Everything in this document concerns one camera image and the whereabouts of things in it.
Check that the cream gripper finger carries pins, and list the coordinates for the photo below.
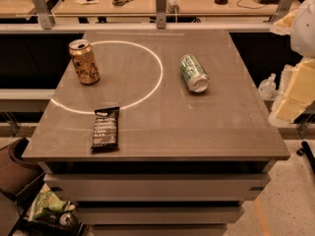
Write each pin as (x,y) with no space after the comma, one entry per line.
(283,25)
(300,92)

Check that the green soda can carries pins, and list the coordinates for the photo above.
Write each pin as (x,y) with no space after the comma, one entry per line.
(193,73)

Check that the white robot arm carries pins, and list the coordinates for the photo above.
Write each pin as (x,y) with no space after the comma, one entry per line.
(302,37)

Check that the gold soda can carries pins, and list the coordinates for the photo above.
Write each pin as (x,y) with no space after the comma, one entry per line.
(83,59)

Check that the can in floor bin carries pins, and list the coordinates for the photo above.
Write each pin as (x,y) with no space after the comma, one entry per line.
(68,220)

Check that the clear sanitizer bottle left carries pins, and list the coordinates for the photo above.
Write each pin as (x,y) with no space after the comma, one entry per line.
(267,87)

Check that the white power strip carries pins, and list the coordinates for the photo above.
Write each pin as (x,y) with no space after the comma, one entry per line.
(172,6)

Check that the scissors on back desk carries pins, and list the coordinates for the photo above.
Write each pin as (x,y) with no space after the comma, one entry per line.
(118,3)

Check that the black snack bar wrapper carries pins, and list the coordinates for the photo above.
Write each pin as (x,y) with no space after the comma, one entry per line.
(105,135)

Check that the grey drawer cabinet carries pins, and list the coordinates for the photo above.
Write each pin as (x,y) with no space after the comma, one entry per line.
(174,195)

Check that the green chip bag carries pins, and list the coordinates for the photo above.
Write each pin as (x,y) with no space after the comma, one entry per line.
(47,204)

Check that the dark round chair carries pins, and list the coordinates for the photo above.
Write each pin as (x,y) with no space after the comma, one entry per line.
(16,150)

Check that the grey metal bracket right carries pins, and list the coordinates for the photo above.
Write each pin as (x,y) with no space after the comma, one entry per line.
(284,2)

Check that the grey metal bracket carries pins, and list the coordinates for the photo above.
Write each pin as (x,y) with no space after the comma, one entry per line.
(161,14)
(284,2)
(45,18)

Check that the grey metal bracket centre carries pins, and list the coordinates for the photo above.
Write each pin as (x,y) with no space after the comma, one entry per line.
(161,14)

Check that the grey metal bracket left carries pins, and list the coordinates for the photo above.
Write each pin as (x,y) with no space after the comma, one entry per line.
(45,18)

